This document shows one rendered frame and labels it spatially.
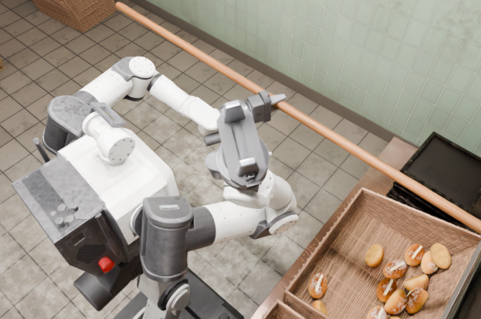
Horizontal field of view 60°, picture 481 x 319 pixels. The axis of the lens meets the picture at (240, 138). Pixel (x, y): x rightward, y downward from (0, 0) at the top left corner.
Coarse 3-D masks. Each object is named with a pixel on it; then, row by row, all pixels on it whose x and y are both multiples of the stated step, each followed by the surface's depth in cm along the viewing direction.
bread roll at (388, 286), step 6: (384, 282) 155; (390, 282) 154; (396, 282) 156; (378, 288) 155; (384, 288) 153; (390, 288) 152; (396, 288) 154; (378, 294) 154; (384, 294) 152; (390, 294) 152; (384, 300) 153
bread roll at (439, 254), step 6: (432, 246) 159; (438, 246) 157; (432, 252) 157; (438, 252) 156; (444, 252) 155; (432, 258) 156; (438, 258) 155; (444, 258) 154; (450, 258) 154; (438, 264) 154; (444, 264) 153
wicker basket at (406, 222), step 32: (352, 224) 176; (384, 224) 175; (416, 224) 162; (448, 224) 150; (320, 256) 166; (352, 256) 166; (384, 256) 166; (288, 288) 144; (352, 288) 158; (448, 288) 143
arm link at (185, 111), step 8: (192, 96) 129; (184, 104) 127; (192, 104) 126; (200, 104) 126; (184, 112) 126; (192, 112) 125; (200, 112) 126; (208, 112) 126; (216, 112) 127; (200, 120) 126; (208, 120) 126; (216, 120) 126; (208, 128) 126; (216, 128) 126
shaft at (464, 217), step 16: (144, 16) 165; (160, 32) 160; (192, 48) 152; (208, 64) 149; (240, 80) 142; (288, 112) 133; (320, 128) 128; (336, 144) 126; (352, 144) 123; (368, 160) 120; (400, 176) 116; (416, 192) 114; (432, 192) 112; (448, 208) 110; (480, 224) 106
